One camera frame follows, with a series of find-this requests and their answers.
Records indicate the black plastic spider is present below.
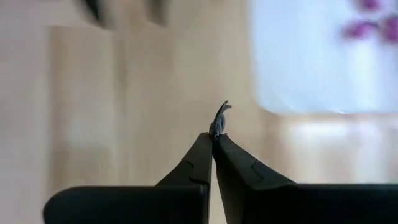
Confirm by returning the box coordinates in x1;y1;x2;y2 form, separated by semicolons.
208;100;233;141

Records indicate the purple plastic skeleton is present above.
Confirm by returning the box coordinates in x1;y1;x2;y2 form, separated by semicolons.
381;15;398;43
357;0;382;10
340;20;379;40

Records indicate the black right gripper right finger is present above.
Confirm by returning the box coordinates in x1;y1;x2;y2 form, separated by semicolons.
212;133;398;224

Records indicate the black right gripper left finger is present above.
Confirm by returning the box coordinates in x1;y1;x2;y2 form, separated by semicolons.
42;132;213;224

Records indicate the clear plastic bin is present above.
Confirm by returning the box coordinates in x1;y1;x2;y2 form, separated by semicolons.
248;0;398;116

